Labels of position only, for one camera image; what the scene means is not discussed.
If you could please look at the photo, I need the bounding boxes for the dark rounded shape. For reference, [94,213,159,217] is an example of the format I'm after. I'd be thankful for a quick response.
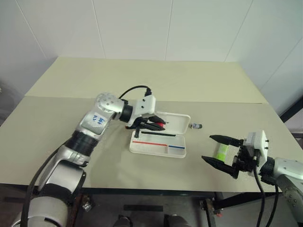
[164,213,190,227]
[113,214,131,227]

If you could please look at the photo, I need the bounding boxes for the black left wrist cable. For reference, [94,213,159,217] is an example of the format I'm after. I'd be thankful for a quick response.
[118,85,152,99]

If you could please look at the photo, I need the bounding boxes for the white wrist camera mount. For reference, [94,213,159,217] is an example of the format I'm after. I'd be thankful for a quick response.
[129,94,157,125]
[243,130,269,177]

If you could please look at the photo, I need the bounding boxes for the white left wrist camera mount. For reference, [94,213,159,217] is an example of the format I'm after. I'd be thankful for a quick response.
[129,94,157,125]

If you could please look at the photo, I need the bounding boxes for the black metal frame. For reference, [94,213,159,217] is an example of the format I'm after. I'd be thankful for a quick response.
[279,94,303,150]

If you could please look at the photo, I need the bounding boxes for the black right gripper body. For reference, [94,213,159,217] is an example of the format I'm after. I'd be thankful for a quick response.
[232,144,258,173]

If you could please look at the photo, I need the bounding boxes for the long black pen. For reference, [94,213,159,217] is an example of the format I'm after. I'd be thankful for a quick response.
[141,131,177,138]

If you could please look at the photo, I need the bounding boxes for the white open pencil case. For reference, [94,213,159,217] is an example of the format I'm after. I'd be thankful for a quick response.
[129,111,191,159]

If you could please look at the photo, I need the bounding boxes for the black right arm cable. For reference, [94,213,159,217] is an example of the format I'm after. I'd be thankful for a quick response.
[252,168,280,227]

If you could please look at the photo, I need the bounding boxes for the black left shoulder cable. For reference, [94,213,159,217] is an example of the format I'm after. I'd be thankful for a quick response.
[20,145,62,227]

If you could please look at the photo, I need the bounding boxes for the pale yellow table sheet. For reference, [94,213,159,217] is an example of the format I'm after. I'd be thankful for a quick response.
[24,56,269,105]

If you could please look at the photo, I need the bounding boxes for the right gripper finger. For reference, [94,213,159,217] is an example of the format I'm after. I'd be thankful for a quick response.
[209,134,245,148]
[201,155,240,180]

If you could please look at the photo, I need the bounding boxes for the black table frame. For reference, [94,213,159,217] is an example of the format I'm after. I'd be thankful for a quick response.
[0,182,292,227]

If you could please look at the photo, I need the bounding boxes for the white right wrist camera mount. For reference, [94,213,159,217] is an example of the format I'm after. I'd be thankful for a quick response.
[243,130,269,177]

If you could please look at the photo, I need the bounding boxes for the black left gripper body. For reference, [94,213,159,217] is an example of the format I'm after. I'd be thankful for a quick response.
[125,114,156,130]

